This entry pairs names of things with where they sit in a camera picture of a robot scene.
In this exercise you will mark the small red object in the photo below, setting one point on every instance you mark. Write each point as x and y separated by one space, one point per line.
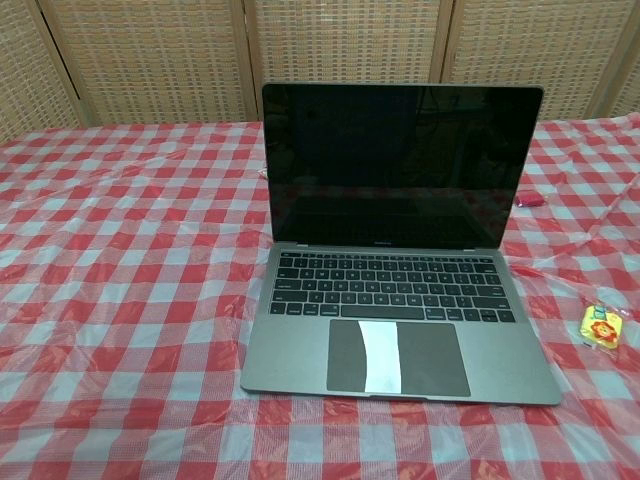
530 200

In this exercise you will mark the red white checkered tablecloth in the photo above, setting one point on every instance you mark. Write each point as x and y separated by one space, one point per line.
125 280

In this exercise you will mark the woven rattan folding screen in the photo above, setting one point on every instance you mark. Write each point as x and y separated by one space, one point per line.
160 55

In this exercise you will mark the yellow cartoon lion toy packet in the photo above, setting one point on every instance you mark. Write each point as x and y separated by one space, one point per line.
598 328

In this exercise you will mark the silver grey open laptop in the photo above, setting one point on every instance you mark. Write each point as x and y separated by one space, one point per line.
400 280

